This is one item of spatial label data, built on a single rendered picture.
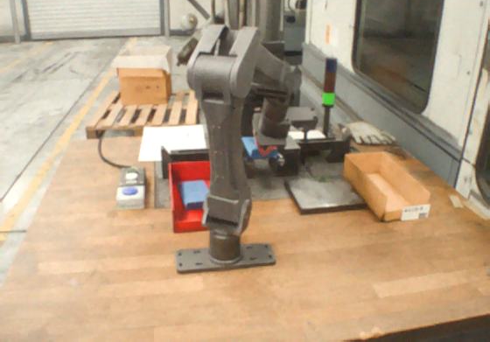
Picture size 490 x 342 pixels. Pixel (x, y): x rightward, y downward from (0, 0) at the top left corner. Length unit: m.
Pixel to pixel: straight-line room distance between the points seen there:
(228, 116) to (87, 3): 9.86
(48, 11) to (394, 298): 10.33
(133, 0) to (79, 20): 1.32
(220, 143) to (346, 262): 0.37
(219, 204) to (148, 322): 0.25
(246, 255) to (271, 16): 0.58
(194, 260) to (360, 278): 0.33
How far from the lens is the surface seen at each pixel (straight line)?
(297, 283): 0.85
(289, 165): 1.22
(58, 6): 10.70
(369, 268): 0.92
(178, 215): 1.04
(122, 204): 1.09
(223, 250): 0.85
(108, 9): 10.45
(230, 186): 0.79
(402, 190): 1.20
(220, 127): 0.73
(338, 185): 1.17
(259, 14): 1.11
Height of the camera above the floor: 1.44
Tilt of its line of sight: 25 degrees down
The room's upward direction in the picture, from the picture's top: 1 degrees clockwise
